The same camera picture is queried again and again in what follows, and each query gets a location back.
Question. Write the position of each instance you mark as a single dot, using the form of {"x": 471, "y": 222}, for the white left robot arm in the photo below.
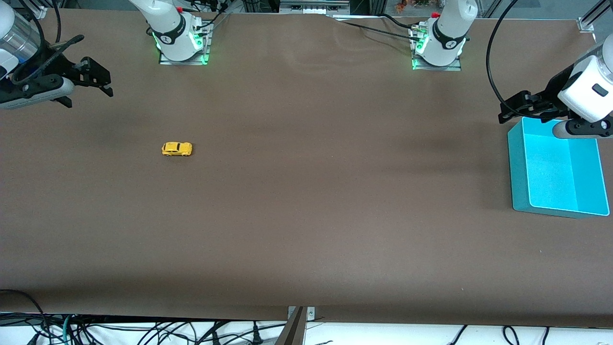
{"x": 445, "y": 28}

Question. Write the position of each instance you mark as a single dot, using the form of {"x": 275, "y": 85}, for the dark wooden beam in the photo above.
{"x": 291, "y": 333}

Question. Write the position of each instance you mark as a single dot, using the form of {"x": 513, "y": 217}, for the grey metal frame equipment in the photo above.
{"x": 311, "y": 7}

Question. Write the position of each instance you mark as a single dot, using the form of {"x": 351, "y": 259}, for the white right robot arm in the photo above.
{"x": 172, "y": 28}

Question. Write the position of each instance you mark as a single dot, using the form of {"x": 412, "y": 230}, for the metal table edge bracket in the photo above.
{"x": 310, "y": 313}

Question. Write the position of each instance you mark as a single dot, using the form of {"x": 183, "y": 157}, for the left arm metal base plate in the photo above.
{"x": 455, "y": 67}

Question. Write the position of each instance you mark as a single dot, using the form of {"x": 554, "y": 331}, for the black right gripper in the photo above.
{"x": 51, "y": 67}

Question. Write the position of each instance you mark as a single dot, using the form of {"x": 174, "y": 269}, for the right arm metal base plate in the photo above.
{"x": 191, "y": 62}

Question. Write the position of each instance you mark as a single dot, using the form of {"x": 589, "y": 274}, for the metal table corner bracket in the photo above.
{"x": 585, "y": 25}
{"x": 40, "y": 13}

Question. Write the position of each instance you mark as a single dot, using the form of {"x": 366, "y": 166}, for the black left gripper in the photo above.
{"x": 549, "y": 101}

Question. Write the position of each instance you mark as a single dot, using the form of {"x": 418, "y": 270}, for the turquoise plastic bin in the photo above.
{"x": 550, "y": 182}

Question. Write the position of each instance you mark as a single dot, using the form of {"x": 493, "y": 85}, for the orange background objects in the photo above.
{"x": 412, "y": 5}

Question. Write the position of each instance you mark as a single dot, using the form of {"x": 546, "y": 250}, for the yellow beetle toy car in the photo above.
{"x": 176, "y": 149}

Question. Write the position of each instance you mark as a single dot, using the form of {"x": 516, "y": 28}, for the white flat strip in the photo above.
{"x": 357, "y": 18}

